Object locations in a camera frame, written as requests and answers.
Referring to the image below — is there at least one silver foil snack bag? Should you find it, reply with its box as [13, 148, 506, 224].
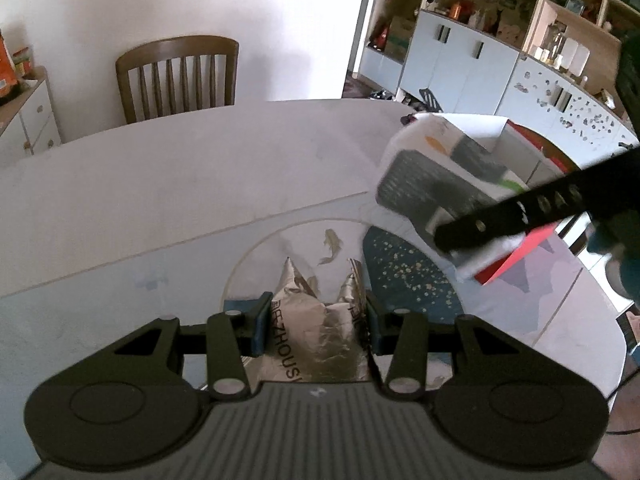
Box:
[244, 259, 370, 390]

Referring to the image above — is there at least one white green plastic bag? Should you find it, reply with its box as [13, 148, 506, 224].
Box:
[374, 112, 533, 281]

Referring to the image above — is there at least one red cardboard box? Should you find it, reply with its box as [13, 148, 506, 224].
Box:
[399, 112, 586, 287]

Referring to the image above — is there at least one blue fish pattern table mat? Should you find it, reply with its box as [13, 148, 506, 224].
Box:
[0, 190, 597, 391]

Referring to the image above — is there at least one brown wooden chair far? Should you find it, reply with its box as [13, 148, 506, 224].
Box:
[115, 35, 240, 124]

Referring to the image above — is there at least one white sideboard cabinet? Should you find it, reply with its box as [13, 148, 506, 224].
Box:
[0, 66, 62, 169]

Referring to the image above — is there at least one orange snack bag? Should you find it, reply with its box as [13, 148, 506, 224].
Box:
[0, 35, 21, 105]

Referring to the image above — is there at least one white wall cabinet unit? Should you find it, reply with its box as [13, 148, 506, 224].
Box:
[352, 0, 639, 165]

